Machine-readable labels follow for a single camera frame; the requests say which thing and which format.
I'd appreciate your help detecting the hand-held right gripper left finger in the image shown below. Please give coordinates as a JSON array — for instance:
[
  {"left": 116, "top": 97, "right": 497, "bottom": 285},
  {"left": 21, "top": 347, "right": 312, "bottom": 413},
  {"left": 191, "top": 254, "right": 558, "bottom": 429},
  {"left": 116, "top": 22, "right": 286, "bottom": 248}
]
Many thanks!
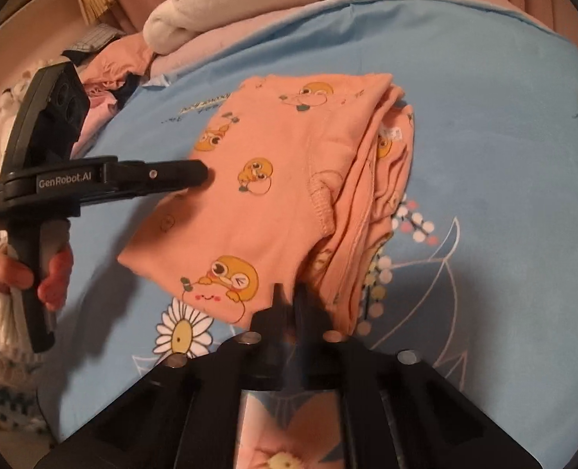
[{"left": 35, "top": 283, "right": 294, "bottom": 469}]

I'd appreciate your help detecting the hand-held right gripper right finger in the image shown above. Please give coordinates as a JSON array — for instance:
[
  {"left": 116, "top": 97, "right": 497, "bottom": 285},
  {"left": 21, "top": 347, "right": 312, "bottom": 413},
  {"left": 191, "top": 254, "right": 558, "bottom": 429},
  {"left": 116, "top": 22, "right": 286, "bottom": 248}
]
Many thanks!
[{"left": 294, "top": 283, "right": 539, "bottom": 469}]

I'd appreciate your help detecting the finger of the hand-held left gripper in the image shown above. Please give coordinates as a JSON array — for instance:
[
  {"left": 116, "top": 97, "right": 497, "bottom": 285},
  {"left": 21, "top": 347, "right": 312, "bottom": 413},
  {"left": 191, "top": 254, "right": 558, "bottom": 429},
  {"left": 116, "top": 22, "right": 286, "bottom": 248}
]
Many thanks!
[{"left": 102, "top": 155, "right": 210, "bottom": 197}]

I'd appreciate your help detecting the orange cartoon print shirt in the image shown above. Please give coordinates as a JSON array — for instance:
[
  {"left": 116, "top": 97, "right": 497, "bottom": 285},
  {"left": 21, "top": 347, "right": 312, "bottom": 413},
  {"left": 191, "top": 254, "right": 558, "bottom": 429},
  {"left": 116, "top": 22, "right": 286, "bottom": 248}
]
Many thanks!
[{"left": 117, "top": 72, "right": 417, "bottom": 338}]

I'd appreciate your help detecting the person's left hand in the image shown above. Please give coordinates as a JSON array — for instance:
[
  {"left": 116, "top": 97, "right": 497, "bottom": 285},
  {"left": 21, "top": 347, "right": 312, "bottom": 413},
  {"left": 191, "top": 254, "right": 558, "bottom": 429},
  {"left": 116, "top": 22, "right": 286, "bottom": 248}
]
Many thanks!
[{"left": 0, "top": 243, "right": 75, "bottom": 306}]

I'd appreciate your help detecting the light pink garment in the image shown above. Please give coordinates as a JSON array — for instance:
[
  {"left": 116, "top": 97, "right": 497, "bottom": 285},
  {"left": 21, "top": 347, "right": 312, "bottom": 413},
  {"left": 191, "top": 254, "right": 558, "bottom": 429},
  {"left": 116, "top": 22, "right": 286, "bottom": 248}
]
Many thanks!
[{"left": 74, "top": 83, "right": 118, "bottom": 152}]

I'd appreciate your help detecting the white plush toy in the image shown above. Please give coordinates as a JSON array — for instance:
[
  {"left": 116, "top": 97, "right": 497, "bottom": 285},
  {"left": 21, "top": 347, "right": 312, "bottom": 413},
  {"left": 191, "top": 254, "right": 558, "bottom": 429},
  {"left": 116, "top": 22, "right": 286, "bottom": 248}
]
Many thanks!
[{"left": 0, "top": 71, "right": 36, "bottom": 123}]

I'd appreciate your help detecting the dark navy cloth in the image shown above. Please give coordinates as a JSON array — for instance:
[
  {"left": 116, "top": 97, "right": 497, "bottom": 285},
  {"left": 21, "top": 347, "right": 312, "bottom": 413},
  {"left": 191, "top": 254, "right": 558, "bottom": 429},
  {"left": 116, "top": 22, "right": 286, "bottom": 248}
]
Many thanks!
[{"left": 115, "top": 73, "right": 150, "bottom": 103}]

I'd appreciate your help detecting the lilac bed sheet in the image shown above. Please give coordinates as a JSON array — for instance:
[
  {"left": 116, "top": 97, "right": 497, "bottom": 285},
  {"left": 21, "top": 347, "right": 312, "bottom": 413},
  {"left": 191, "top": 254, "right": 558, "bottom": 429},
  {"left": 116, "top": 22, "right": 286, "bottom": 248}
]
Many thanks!
[{"left": 149, "top": 0, "right": 524, "bottom": 79}]

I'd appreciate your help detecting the salmon garment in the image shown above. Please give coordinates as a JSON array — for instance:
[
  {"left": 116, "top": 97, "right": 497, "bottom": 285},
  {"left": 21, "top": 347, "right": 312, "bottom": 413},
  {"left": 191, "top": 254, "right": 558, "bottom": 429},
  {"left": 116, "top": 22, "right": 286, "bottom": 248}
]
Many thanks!
[{"left": 81, "top": 36, "right": 155, "bottom": 84}]

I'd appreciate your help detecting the blue checked cloth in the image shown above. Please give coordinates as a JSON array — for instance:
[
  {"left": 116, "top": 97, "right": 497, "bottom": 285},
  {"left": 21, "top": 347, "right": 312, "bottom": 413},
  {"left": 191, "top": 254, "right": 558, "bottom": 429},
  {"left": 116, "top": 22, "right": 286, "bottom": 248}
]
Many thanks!
[{"left": 61, "top": 23, "right": 126, "bottom": 54}]

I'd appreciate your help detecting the white fluffy blanket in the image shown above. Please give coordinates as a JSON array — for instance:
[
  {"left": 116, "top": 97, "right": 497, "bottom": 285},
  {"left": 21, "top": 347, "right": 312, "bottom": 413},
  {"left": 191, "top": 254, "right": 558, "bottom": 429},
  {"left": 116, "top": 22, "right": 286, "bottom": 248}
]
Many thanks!
[{"left": 143, "top": 0, "right": 419, "bottom": 54}]

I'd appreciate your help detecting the blue patterned clothing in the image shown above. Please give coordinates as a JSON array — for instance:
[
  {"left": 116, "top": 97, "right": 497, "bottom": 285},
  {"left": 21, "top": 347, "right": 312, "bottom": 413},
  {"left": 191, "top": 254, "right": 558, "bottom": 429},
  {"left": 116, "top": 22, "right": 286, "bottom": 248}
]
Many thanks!
[{"left": 0, "top": 352, "right": 50, "bottom": 431}]

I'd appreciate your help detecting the blue floral blanket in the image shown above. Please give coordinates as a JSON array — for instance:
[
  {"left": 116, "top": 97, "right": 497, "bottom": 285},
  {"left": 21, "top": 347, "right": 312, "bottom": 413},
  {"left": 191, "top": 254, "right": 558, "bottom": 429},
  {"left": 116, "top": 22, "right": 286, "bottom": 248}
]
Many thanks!
[{"left": 49, "top": 0, "right": 578, "bottom": 469}]

